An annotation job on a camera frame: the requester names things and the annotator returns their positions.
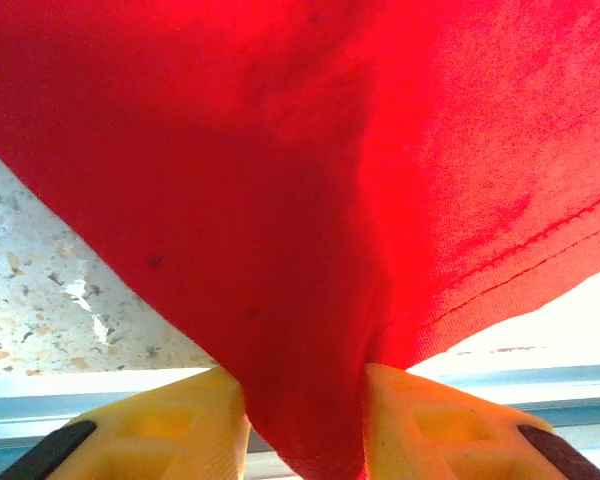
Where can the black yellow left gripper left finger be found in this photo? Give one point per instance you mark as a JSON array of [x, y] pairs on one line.
[[180, 440]]

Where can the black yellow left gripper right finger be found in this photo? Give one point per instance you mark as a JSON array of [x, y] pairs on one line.
[[430, 440]]

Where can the red t-shirt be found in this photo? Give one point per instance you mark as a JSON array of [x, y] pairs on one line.
[[280, 175]]

